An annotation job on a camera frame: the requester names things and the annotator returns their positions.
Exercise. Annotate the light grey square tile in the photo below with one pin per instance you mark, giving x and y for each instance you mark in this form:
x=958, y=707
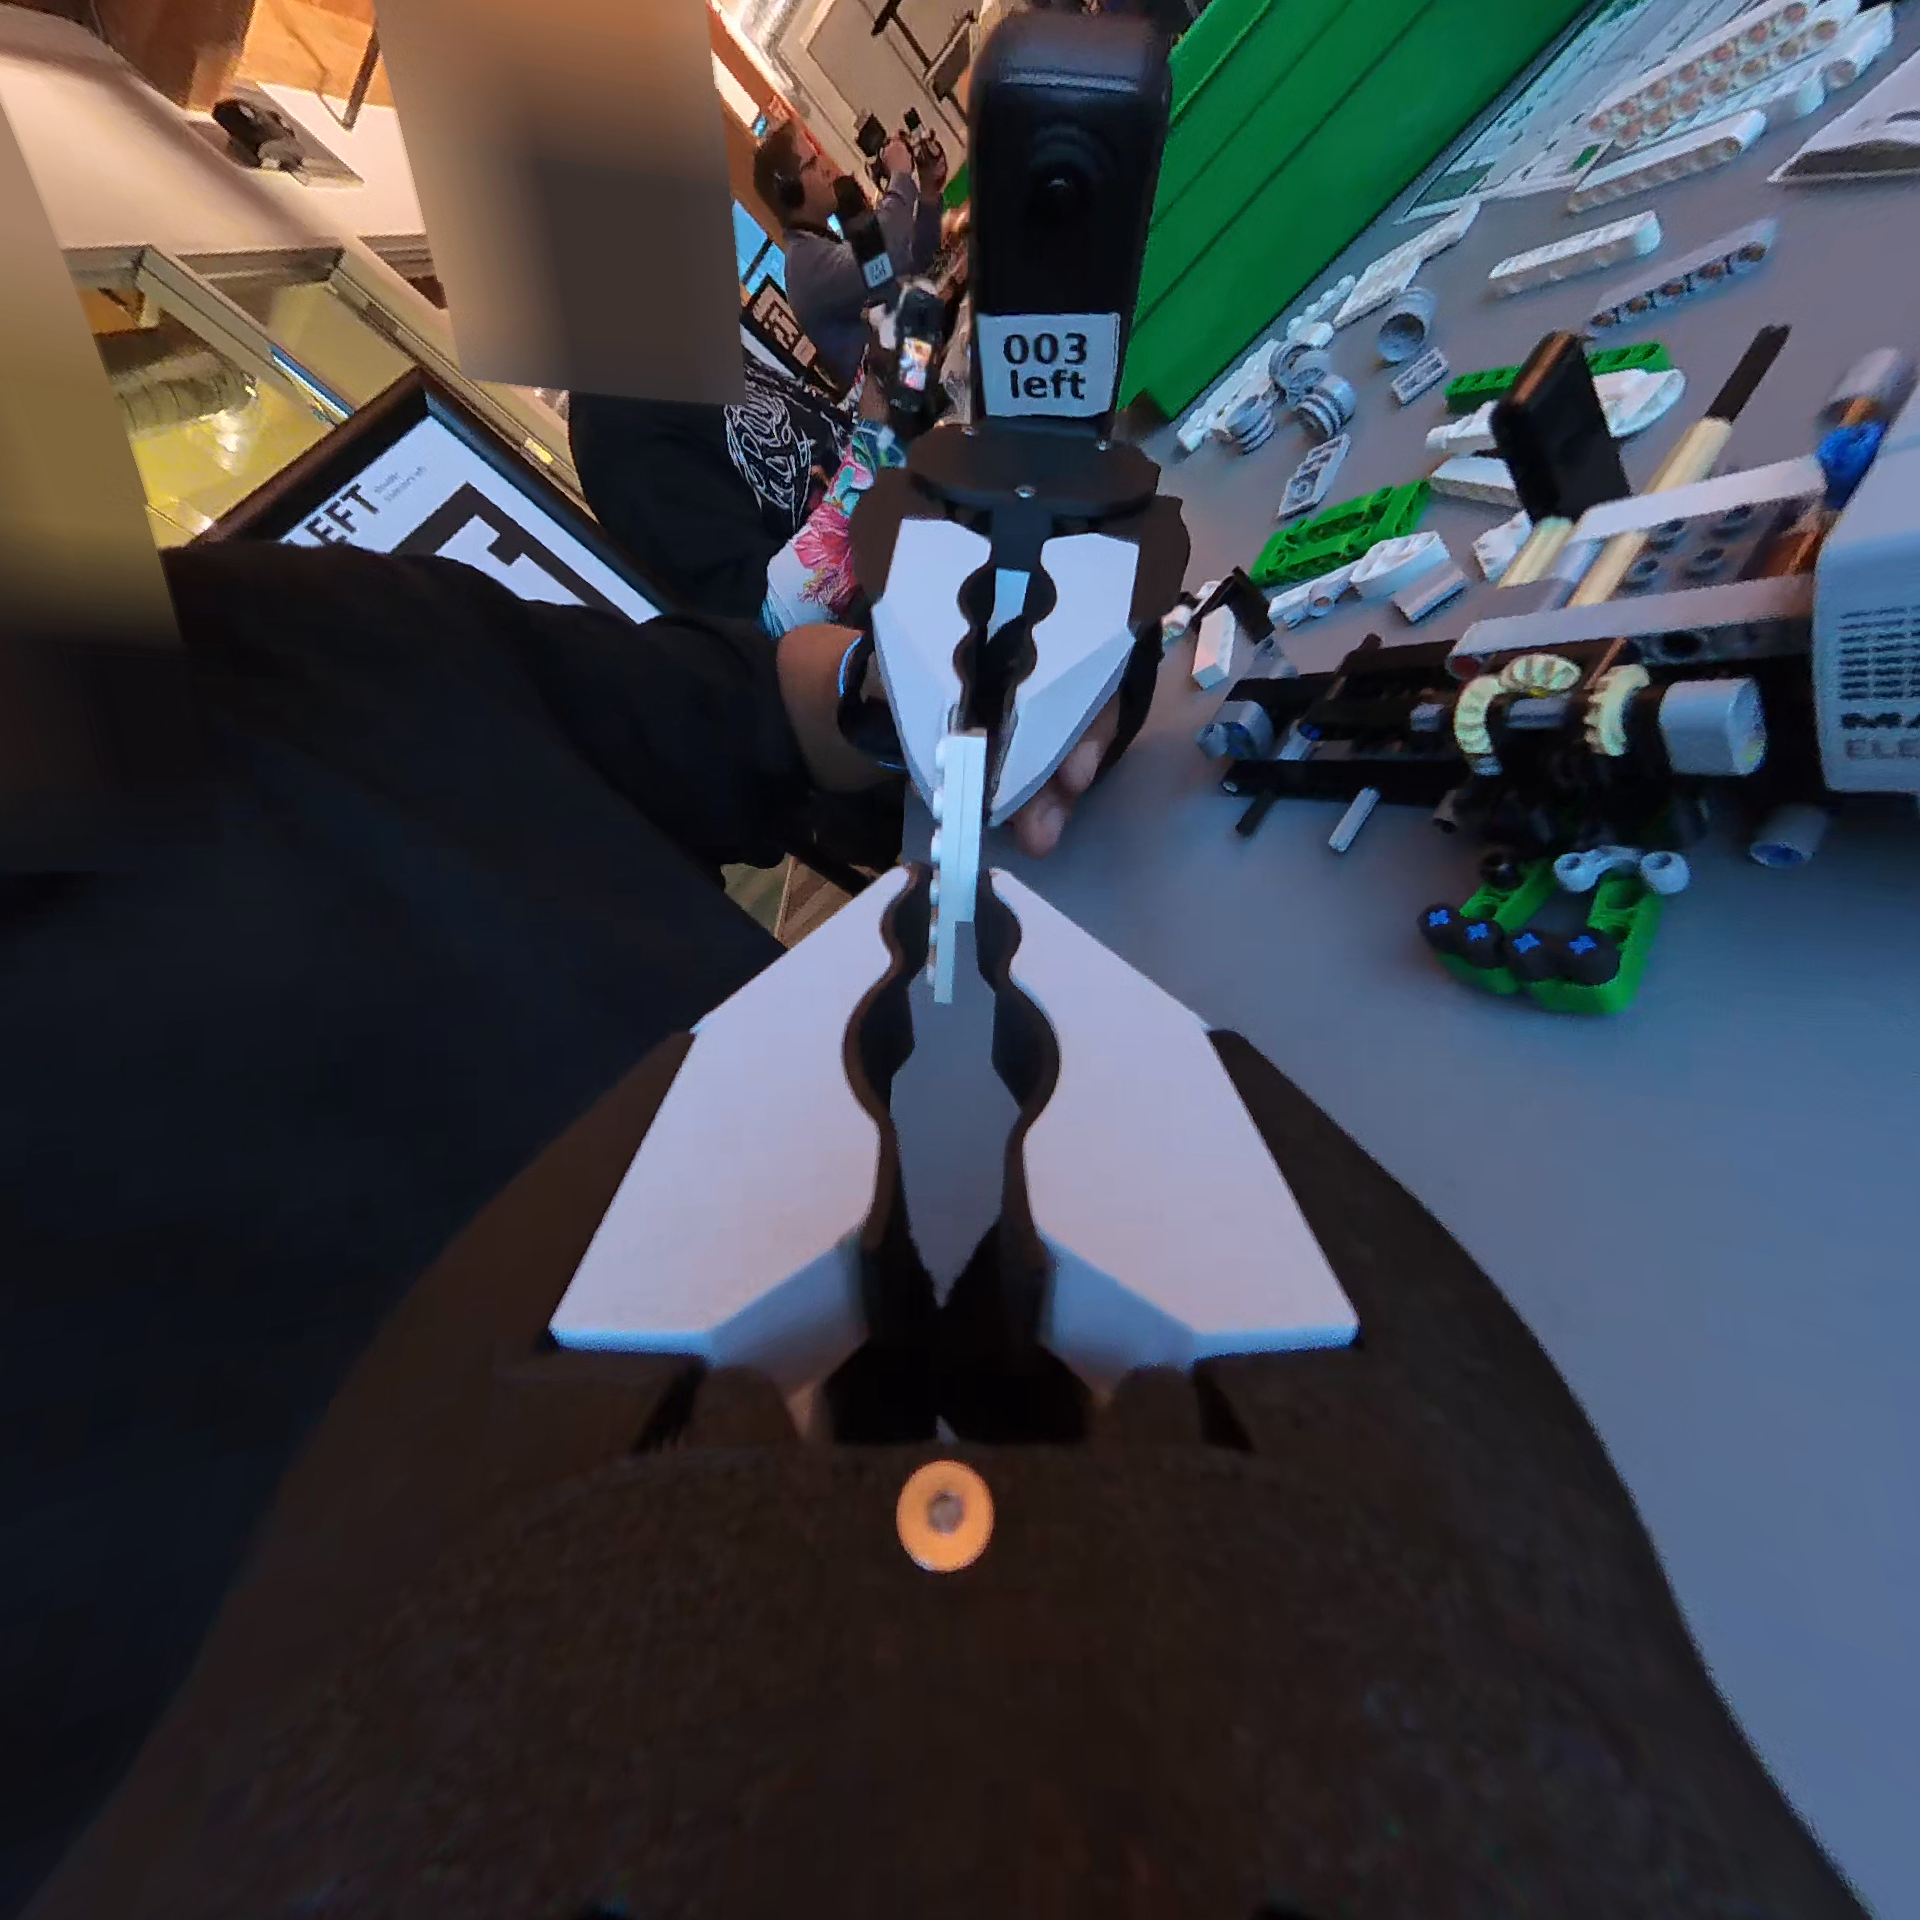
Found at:
x=1427, y=596

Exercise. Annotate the person's left hand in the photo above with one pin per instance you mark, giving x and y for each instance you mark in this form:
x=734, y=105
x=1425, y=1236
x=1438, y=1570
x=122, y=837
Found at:
x=1059, y=811

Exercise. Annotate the printed marker placard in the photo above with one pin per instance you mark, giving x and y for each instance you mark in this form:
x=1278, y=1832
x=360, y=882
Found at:
x=420, y=483

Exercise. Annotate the sticker sheet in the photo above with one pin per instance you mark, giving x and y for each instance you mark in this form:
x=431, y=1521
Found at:
x=1514, y=135

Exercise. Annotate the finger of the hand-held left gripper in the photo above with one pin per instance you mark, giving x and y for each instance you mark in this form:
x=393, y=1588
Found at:
x=915, y=629
x=1087, y=629

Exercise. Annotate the grey small lego plate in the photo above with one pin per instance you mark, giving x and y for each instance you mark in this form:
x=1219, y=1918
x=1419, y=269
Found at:
x=1418, y=375
x=1315, y=472

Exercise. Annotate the open instruction booklet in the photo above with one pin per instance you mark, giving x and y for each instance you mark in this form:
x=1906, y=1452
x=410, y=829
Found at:
x=1858, y=135

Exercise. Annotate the white technic panel with pins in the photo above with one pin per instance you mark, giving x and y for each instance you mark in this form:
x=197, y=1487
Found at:
x=1636, y=396

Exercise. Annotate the green and black lego subassembly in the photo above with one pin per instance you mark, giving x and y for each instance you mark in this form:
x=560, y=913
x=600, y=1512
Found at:
x=1607, y=963

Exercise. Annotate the white long lego plate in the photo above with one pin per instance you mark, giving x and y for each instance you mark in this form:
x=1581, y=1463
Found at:
x=1403, y=262

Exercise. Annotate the person's left forearm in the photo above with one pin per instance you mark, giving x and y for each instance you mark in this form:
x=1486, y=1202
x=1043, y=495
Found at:
x=522, y=677

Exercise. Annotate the dark brown lego bar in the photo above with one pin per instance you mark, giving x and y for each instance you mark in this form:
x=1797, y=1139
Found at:
x=1244, y=591

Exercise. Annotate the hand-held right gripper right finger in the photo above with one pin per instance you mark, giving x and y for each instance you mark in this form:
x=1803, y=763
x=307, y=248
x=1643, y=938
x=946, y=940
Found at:
x=1202, y=1186

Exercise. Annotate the white small lego brick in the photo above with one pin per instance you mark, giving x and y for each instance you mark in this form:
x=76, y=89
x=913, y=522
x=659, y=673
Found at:
x=1213, y=648

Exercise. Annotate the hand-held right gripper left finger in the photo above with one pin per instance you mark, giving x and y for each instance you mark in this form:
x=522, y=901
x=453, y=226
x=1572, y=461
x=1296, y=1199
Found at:
x=720, y=1186

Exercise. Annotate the green storage bin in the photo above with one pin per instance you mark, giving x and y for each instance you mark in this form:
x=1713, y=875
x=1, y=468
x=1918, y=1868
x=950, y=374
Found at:
x=1272, y=178

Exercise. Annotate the partly built lego truck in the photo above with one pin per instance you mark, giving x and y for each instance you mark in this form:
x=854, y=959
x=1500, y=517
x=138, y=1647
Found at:
x=1654, y=648

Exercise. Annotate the white large technic panel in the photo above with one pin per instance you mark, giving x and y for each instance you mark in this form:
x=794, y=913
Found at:
x=1223, y=408

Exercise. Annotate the group of white technic beams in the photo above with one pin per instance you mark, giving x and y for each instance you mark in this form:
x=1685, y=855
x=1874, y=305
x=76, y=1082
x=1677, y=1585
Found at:
x=1578, y=249

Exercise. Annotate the group of grey wheel hubs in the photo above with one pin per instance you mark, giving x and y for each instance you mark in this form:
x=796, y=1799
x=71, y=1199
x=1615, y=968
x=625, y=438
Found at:
x=1330, y=408

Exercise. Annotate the green technic frame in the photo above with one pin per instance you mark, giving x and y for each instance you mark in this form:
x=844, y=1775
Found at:
x=1335, y=532

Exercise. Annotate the white triangular liftarm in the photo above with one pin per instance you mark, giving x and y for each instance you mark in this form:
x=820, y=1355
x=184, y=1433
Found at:
x=1399, y=563

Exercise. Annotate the blue wristband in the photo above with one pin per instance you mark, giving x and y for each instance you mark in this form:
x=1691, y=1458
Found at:
x=855, y=669

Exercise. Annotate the white square lego plate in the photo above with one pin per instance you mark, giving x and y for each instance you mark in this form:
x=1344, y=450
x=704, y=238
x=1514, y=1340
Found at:
x=961, y=793

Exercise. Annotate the green long thin beam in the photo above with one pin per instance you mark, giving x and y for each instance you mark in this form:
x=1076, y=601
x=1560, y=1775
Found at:
x=1481, y=390

